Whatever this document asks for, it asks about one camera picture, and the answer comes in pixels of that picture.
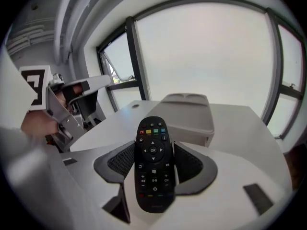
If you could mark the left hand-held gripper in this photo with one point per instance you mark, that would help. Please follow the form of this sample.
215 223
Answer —
36 80

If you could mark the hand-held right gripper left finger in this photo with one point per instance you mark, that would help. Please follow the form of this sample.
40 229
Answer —
72 183

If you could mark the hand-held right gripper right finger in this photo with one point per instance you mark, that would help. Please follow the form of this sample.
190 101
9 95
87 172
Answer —
227 195

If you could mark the black remote control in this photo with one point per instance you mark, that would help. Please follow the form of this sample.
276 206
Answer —
153 166

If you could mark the white box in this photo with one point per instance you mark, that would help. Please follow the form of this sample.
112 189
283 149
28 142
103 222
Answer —
187 114

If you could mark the person's left hand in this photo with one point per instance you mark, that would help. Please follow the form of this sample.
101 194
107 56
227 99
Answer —
39 123

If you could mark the white table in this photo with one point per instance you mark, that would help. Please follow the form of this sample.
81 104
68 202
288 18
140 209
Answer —
239 133

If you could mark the white ceiling pipe bundle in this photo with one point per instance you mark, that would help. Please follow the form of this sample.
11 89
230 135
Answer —
28 38

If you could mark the round ceiling sensor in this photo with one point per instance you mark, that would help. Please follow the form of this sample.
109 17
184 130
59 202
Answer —
35 7

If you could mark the large black-framed window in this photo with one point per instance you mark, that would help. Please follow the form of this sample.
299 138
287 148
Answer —
204 51

